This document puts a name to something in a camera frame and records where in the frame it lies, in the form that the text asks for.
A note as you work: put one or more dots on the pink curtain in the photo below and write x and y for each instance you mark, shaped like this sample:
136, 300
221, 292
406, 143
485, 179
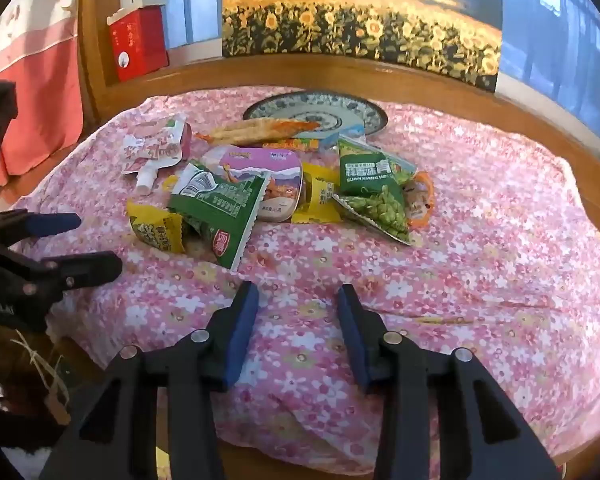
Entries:
35, 85

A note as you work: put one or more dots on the green pea snack packet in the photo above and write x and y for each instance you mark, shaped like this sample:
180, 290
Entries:
375, 185

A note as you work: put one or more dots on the green packet with white label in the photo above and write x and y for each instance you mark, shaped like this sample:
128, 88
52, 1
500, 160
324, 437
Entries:
225, 210

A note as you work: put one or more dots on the cracker packet with orange ends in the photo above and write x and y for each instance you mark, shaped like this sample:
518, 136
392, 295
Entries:
250, 132

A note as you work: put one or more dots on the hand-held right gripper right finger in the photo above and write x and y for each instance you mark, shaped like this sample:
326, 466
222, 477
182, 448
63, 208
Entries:
354, 330

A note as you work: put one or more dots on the sunflower field poster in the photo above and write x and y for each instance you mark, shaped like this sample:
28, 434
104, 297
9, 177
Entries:
360, 20

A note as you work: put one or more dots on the glass window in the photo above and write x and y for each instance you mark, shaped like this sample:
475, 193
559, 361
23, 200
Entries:
555, 20

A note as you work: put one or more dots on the purple candy tin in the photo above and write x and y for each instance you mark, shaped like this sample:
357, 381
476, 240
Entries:
275, 170

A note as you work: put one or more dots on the orange and green candy packet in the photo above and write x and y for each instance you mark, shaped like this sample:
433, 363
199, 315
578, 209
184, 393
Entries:
295, 145

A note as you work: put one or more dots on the wooden window ledge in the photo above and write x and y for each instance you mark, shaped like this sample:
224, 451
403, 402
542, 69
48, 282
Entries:
330, 72

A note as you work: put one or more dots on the pink floral tablecloth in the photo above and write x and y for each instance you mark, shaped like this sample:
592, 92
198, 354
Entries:
480, 260

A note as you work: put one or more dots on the clear packet with blue edges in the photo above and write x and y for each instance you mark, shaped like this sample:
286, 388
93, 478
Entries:
330, 136

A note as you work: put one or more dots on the red box with white lid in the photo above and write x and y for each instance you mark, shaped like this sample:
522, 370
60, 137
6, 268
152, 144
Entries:
137, 42

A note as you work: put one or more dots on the yellow snack packet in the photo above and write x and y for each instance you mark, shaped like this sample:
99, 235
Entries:
317, 190
150, 230

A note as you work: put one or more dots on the pink jelly drink pouch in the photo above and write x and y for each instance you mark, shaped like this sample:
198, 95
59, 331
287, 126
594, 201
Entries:
152, 145

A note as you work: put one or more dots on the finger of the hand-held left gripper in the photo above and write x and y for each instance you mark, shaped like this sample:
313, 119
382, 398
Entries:
55, 223
80, 270

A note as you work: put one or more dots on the orange jelly cup packet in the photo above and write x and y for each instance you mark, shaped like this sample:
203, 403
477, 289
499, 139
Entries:
421, 200

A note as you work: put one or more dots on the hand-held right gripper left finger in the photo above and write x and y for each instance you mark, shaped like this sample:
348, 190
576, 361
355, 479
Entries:
240, 330

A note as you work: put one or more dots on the blue patterned plate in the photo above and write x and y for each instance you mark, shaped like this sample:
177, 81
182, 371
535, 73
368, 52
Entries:
325, 105

